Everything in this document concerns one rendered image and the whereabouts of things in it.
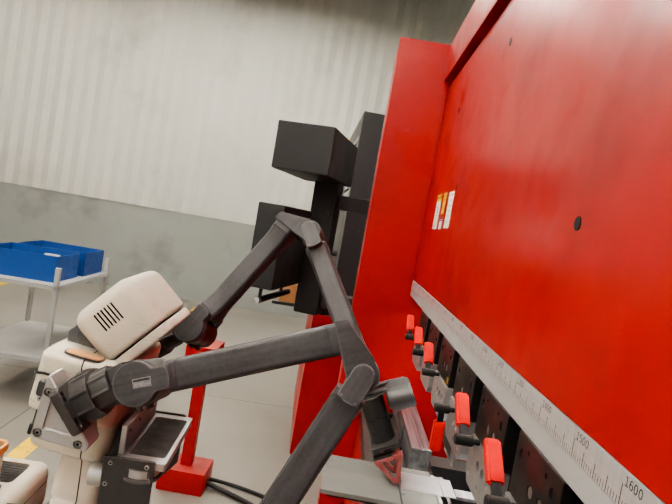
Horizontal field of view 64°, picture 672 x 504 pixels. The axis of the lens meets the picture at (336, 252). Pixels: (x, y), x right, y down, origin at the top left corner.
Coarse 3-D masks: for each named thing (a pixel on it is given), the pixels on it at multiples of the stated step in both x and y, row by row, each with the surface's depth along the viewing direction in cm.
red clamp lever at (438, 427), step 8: (440, 408) 106; (448, 408) 106; (440, 416) 107; (440, 424) 106; (432, 432) 107; (440, 432) 106; (432, 440) 107; (440, 440) 106; (432, 448) 107; (440, 448) 107
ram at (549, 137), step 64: (512, 0) 121; (576, 0) 80; (640, 0) 59; (512, 64) 111; (576, 64) 75; (640, 64) 57; (448, 128) 183; (512, 128) 102; (576, 128) 71; (640, 128) 54; (448, 192) 161; (512, 192) 95; (576, 192) 67; (640, 192) 52; (448, 256) 144; (512, 256) 89; (576, 256) 64; (640, 256) 50; (512, 320) 83; (576, 320) 61; (640, 320) 48; (576, 384) 58; (640, 384) 47; (640, 448) 45
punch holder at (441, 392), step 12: (444, 336) 131; (444, 348) 128; (444, 360) 126; (456, 360) 117; (444, 372) 123; (456, 372) 117; (444, 384) 120; (432, 396) 131; (444, 396) 118; (444, 420) 119
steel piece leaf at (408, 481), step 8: (400, 480) 122; (408, 480) 126; (416, 480) 127; (424, 480) 127; (432, 480) 128; (400, 488) 121; (408, 488) 122; (416, 488) 123; (424, 488) 123; (432, 488) 124; (440, 488) 125
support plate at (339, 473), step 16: (336, 464) 128; (352, 464) 130; (368, 464) 131; (384, 464) 133; (336, 480) 120; (352, 480) 121; (368, 480) 123; (384, 480) 124; (352, 496) 115; (368, 496) 116; (384, 496) 117; (416, 496) 119; (432, 496) 120
